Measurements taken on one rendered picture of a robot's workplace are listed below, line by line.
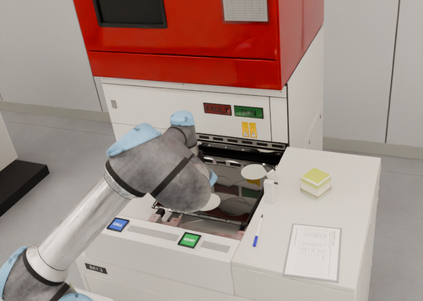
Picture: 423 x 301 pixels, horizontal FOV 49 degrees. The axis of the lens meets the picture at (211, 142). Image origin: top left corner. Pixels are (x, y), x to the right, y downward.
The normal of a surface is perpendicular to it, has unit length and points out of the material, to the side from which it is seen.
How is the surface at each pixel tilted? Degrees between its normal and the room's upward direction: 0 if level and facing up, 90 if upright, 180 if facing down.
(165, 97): 90
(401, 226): 0
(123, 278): 90
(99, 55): 90
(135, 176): 78
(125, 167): 57
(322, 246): 0
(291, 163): 0
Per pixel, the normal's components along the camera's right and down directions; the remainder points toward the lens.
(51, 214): -0.11, -0.84
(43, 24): -0.38, 0.52
